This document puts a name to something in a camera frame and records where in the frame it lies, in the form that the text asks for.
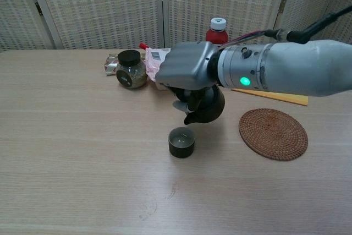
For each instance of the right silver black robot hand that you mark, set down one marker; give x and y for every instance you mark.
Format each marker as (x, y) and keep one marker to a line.
(184, 65)

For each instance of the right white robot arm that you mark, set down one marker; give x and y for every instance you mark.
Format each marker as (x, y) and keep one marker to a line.
(297, 67)

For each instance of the small dark ceramic cup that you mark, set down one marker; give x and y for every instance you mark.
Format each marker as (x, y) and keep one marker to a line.
(181, 151)

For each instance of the round woven rattan coaster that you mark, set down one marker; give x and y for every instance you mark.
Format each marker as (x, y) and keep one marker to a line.
(272, 136)

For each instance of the pink white plastic pouch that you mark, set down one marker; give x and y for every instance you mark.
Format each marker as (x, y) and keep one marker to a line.
(152, 65)

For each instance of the red NFC juice bottle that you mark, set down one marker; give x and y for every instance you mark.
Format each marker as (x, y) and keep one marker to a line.
(217, 35)

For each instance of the glass jar with black lid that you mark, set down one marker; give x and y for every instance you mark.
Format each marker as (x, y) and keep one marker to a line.
(130, 78)

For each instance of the gold red snack packet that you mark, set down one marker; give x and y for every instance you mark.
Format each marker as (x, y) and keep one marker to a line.
(110, 65)

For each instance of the woven folding screen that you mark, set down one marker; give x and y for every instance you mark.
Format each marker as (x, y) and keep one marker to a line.
(104, 9)

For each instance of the yellow white Lexicon booklet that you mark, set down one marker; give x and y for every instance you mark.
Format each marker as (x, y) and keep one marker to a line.
(288, 98)

